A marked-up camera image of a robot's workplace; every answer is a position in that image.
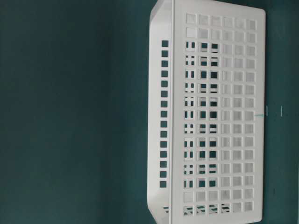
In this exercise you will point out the white perforated plastic basket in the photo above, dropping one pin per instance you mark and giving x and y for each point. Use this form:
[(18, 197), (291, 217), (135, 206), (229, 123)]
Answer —
[(206, 112)]

